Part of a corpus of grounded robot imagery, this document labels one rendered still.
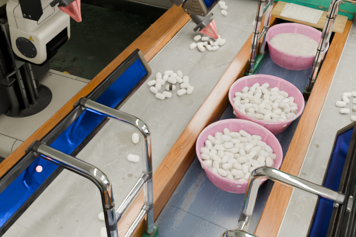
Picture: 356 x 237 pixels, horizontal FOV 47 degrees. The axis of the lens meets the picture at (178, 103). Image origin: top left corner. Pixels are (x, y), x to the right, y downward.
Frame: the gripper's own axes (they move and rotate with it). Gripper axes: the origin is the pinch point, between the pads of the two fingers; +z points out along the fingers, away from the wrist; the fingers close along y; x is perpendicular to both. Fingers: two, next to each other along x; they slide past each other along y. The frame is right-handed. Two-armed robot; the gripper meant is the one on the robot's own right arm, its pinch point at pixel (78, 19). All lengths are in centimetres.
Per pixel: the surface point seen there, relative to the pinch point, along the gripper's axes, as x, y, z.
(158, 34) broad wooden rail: -1.3, 36.5, 26.6
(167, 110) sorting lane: -19.2, -4.5, 38.5
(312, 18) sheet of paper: -55, 75, 52
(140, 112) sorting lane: -11.9, -8.9, 34.8
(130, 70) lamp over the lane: -35.6, -30.3, 7.4
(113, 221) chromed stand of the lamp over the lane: -42, -64, 23
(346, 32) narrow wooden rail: -68, 72, 61
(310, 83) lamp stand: -60, 29, 57
